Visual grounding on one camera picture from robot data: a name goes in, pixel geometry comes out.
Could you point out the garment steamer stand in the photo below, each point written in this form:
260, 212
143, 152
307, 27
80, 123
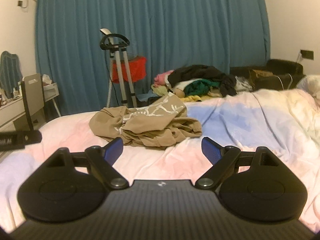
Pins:
116, 43

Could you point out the tan brown garment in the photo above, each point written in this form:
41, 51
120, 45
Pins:
162, 124

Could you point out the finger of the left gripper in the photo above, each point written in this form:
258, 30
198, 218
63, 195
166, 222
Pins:
19, 139

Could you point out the white pillow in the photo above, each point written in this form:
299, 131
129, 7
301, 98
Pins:
311, 85

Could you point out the blue curtain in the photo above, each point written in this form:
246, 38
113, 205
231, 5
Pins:
168, 33

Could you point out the black wall outlet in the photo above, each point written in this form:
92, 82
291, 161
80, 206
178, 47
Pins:
307, 54

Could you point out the black sofa chair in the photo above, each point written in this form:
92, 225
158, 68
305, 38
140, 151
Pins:
286, 75

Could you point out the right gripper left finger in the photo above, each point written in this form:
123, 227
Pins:
101, 160

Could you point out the red fabric basket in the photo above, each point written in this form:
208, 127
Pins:
137, 69

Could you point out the grey chair back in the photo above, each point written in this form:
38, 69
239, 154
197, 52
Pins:
33, 96

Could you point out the pile of mixed clothes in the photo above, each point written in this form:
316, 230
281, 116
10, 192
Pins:
199, 81

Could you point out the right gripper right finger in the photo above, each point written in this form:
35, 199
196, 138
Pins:
223, 160

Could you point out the pastel tie-dye duvet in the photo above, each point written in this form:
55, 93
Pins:
287, 122

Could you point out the brown cardboard box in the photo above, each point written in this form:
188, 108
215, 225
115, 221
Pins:
254, 74

